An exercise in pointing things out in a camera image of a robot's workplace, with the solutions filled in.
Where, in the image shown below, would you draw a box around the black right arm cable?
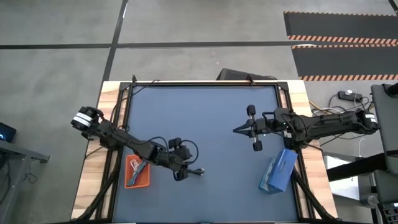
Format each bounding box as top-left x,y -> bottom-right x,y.
262,111 -> 277,124

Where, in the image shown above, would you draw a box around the orange plastic tray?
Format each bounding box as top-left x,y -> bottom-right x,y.
124,154 -> 151,190

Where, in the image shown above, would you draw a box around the black device with blue light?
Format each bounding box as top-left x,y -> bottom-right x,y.
0,121 -> 17,143

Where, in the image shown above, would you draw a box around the control panel with buttons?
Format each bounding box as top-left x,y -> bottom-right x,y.
376,202 -> 398,224

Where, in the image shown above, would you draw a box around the black hazard-striped floor mat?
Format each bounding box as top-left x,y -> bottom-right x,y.
283,11 -> 398,45
291,44 -> 398,82

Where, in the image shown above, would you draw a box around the black power strip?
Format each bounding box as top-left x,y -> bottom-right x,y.
338,90 -> 364,103

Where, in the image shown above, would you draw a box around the black aluminium table frame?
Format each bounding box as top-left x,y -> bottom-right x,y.
74,80 -> 340,224

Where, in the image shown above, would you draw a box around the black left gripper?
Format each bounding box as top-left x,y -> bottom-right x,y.
150,138 -> 192,182

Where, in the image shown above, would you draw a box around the blue cardboard box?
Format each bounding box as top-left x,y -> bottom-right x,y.
258,147 -> 299,195

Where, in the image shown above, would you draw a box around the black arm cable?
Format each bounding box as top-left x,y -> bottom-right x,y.
262,111 -> 277,124
110,79 -> 200,166

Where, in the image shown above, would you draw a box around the black case behind table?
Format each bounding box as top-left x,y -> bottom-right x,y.
216,67 -> 278,82

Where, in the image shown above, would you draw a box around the teal USB-C cable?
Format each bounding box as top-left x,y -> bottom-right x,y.
126,161 -> 147,187

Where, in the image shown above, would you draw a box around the black USB-C cable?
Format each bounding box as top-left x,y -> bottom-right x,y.
187,167 -> 205,177

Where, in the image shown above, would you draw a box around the grey equipment cabinet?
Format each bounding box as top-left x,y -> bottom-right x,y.
357,82 -> 398,206

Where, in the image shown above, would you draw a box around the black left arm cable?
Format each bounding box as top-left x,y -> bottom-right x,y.
110,79 -> 200,166

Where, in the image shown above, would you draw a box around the black crossbar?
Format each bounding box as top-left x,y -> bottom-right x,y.
326,152 -> 389,183

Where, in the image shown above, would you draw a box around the grey side desk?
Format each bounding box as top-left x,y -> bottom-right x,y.
0,139 -> 50,224

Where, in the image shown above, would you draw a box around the blue table mat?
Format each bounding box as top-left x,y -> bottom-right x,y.
112,85 -> 299,223

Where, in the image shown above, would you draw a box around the tangled floor cables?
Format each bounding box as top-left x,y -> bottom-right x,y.
309,93 -> 379,147

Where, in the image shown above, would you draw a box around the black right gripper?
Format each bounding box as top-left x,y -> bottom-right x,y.
233,105 -> 295,152

